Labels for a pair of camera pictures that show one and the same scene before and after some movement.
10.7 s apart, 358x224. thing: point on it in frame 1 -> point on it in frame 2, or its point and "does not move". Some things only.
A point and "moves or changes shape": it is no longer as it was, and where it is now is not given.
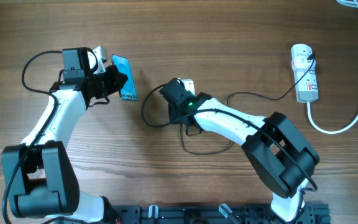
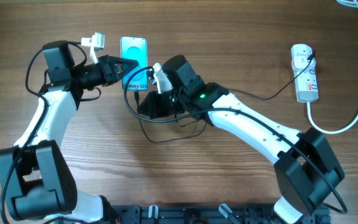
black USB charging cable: [311, 58] -> [205, 118]
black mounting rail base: [213, 214] does not move
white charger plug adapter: [301, 61] does not move
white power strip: [307, 88] does not move
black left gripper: [116, 83] -> [109, 71]
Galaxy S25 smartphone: [127, 91] moves or changes shape
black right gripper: [174, 118] -> [154, 98]
